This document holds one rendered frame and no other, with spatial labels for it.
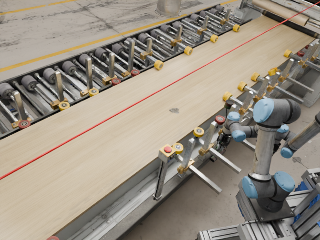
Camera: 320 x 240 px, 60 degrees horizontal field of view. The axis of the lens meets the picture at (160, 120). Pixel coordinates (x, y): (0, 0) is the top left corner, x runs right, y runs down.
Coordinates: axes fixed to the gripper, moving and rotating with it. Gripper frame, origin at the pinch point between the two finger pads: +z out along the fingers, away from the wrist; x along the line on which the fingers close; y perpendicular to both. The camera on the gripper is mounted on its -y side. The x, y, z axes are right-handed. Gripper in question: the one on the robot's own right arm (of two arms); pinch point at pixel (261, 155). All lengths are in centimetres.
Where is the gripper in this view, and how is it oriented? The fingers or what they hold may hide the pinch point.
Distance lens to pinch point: 229.8
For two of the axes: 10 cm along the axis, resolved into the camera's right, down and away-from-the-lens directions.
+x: 6.9, -4.4, 5.7
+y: 7.1, 5.6, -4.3
